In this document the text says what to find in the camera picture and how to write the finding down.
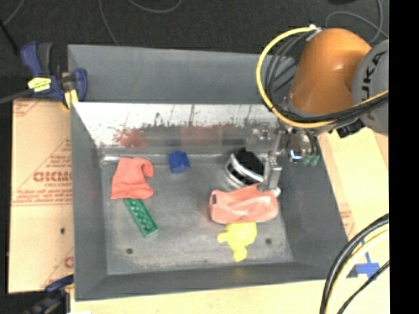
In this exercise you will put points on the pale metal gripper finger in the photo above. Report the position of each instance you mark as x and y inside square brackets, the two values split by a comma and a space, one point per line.
[277, 177]
[268, 175]

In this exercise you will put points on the black and silver cup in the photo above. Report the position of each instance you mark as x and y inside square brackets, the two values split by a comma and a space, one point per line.
[245, 167]

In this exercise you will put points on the large pink cloth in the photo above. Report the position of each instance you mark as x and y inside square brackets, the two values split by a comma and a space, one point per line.
[242, 206]

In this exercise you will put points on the yellow toy animal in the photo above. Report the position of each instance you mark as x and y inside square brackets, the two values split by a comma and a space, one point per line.
[240, 235]

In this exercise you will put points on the blue toy block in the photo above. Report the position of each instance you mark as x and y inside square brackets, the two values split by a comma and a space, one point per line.
[178, 161]

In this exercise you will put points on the grey metal bin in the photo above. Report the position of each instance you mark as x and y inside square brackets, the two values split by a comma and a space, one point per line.
[190, 257]

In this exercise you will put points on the dark green flat block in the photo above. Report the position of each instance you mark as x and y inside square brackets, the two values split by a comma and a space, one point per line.
[142, 216]

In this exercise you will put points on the small pink cloth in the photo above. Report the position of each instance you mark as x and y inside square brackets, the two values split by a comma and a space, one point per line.
[131, 178]

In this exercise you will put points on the brown cardboard board red print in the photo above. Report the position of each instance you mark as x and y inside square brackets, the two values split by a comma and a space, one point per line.
[36, 162]

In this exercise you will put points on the black cylinder on white bracket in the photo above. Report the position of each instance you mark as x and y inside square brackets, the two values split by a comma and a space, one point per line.
[349, 129]

